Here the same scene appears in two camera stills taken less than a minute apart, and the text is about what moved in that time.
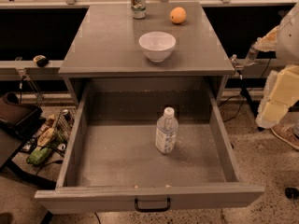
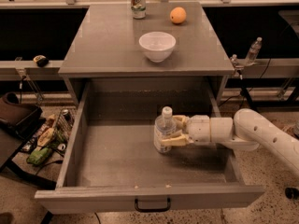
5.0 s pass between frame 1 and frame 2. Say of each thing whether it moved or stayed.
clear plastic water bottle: stayed
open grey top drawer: stayed
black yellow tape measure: stayed
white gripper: moved
